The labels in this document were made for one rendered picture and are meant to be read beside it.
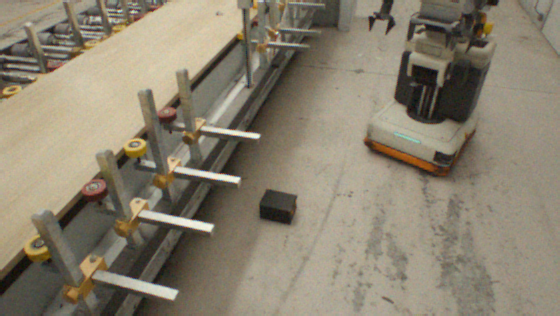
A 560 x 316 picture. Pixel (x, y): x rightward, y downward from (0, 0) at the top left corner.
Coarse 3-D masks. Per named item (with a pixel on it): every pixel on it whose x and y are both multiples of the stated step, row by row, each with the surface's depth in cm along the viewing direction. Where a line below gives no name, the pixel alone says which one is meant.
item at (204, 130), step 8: (168, 128) 170; (176, 128) 169; (184, 128) 167; (200, 128) 166; (208, 128) 166; (216, 128) 166; (216, 136) 165; (224, 136) 164; (232, 136) 162; (240, 136) 161; (248, 136) 161; (256, 136) 160
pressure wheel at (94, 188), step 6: (96, 180) 131; (102, 180) 131; (84, 186) 129; (90, 186) 129; (96, 186) 129; (102, 186) 129; (84, 192) 126; (90, 192) 126; (96, 192) 126; (102, 192) 127; (108, 192) 130; (90, 198) 126; (96, 198) 127; (102, 198) 128
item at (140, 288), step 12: (48, 264) 114; (96, 276) 110; (108, 276) 110; (120, 276) 110; (120, 288) 109; (132, 288) 107; (144, 288) 107; (156, 288) 107; (168, 288) 107; (156, 300) 107; (168, 300) 105
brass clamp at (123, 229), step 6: (132, 204) 132; (138, 204) 131; (144, 204) 132; (138, 210) 129; (132, 216) 127; (120, 222) 125; (126, 222) 125; (132, 222) 126; (138, 222) 130; (114, 228) 125; (120, 228) 124; (126, 228) 124; (132, 228) 127; (120, 234) 126; (126, 234) 125; (132, 234) 127
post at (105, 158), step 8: (104, 152) 110; (112, 152) 112; (96, 160) 111; (104, 160) 110; (112, 160) 112; (104, 168) 112; (112, 168) 113; (104, 176) 114; (112, 176) 114; (120, 176) 117; (112, 184) 116; (120, 184) 118; (112, 192) 118; (120, 192) 119; (112, 200) 120; (120, 200) 119; (128, 200) 123; (120, 208) 122; (128, 208) 124; (120, 216) 124; (128, 216) 125; (136, 232) 131; (128, 240) 131; (136, 240) 132
